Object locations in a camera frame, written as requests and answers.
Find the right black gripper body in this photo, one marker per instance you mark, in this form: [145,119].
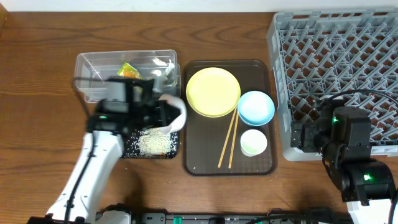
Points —
[298,134]

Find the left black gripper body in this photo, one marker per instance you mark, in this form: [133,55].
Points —
[166,112]

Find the white pink bowl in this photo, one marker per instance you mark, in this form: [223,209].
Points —
[179,122]

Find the green orange snack wrapper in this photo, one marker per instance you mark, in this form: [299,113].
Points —
[129,71]

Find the clear plastic wrapper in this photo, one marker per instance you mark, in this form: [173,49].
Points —
[161,75]

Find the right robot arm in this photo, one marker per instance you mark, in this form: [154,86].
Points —
[341,136]

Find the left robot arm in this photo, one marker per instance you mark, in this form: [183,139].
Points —
[102,148]

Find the grey dishwasher rack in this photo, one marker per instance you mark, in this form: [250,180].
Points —
[316,54]

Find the spilled rice pile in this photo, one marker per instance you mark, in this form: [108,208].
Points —
[151,144]

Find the black tray bin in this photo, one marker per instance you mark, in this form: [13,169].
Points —
[152,130]

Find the clear plastic bin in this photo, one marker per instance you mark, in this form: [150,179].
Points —
[92,69]

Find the yellow plate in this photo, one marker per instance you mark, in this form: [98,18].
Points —
[213,92]

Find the white cup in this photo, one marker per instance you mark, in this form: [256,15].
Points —
[253,142]

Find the light blue bowl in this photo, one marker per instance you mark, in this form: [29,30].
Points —
[256,108]

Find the brown serving tray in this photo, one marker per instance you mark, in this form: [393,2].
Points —
[204,137]

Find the right wooden chopstick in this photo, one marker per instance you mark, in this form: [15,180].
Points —
[236,118]

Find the wooden chopstick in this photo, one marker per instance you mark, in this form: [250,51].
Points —
[226,138]
[236,118]

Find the left wooden chopstick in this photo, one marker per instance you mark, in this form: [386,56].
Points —
[226,138]

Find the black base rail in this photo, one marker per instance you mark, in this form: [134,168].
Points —
[276,215]

